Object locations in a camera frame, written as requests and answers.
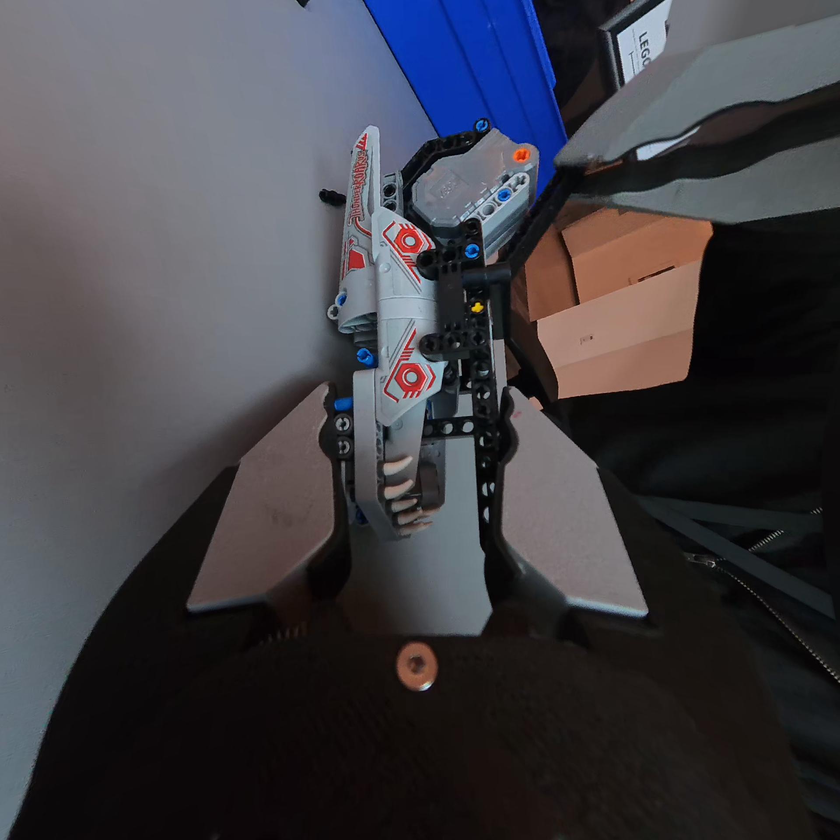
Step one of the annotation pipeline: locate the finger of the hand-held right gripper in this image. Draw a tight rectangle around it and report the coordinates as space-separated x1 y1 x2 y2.
553 13 840 173
567 92 840 225

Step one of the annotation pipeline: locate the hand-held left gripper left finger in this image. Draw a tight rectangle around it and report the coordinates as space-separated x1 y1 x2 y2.
185 382 350 626

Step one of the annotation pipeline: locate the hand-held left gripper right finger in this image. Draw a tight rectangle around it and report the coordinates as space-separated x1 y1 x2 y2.
484 387 651 632

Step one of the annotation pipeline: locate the blue plastic bin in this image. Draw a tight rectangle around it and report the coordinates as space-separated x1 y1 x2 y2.
363 0 568 152

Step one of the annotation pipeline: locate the black framed marker sign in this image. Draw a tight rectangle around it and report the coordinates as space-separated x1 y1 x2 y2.
597 0 677 93

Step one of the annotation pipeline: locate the closed cardboard box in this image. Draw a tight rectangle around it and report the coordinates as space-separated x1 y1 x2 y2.
515 226 580 324
535 261 704 400
561 209 714 309

